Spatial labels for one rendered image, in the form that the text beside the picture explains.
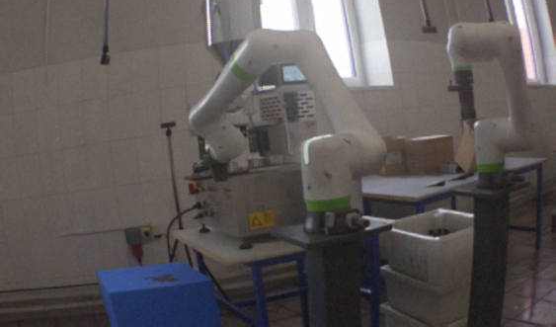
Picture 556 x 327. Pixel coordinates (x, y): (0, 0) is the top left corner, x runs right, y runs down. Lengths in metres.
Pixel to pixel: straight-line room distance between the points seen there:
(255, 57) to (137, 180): 2.19
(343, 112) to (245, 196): 0.68
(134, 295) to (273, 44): 1.18
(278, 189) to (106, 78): 1.83
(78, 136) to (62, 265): 0.93
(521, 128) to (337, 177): 0.74
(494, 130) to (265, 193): 0.99
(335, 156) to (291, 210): 0.83
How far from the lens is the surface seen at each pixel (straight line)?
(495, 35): 1.70
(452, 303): 2.44
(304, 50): 1.80
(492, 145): 1.94
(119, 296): 2.29
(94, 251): 3.78
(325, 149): 1.53
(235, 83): 1.83
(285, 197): 2.32
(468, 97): 2.18
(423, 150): 3.82
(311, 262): 1.63
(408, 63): 4.88
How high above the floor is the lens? 1.24
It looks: 4 degrees down
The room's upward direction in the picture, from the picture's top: 6 degrees counter-clockwise
